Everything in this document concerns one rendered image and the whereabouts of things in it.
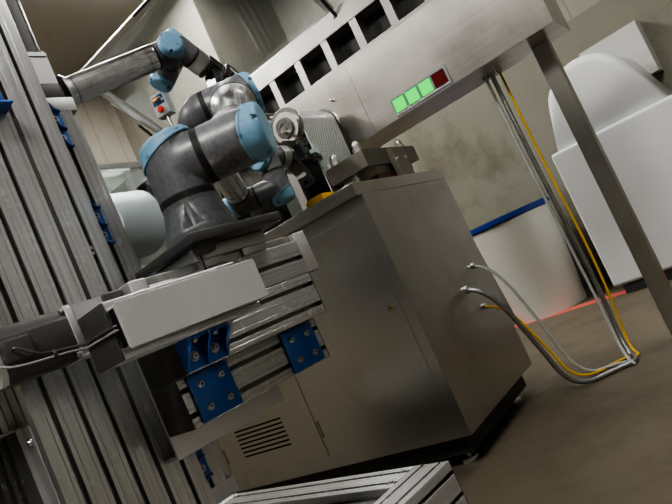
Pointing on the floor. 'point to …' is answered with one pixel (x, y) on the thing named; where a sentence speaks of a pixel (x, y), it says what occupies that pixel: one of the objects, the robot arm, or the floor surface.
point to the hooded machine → (620, 158)
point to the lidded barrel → (531, 261)
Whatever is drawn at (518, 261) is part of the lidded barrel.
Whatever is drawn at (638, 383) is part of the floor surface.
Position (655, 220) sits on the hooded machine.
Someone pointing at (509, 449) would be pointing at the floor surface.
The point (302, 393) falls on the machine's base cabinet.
